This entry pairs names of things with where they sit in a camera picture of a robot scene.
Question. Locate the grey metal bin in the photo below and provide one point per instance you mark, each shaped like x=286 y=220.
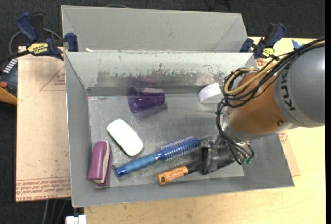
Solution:
x=170 y=117

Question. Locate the brown cardboard board red print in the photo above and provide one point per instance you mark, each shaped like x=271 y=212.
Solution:
x=41 y=119

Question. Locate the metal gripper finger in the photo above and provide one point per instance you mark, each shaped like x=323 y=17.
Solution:
x=207 y=142
x=210 y=166

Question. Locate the white computer mouse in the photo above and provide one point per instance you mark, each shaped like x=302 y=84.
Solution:
x=125 y=137

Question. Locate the purple plastic cup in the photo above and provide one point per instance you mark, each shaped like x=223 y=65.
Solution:
x=146 y=99

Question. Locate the blue hairbrush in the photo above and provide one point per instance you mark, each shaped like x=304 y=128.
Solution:
x=157 y=157

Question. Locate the purple stapler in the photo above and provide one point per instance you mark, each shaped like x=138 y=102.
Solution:
x=99 y=163

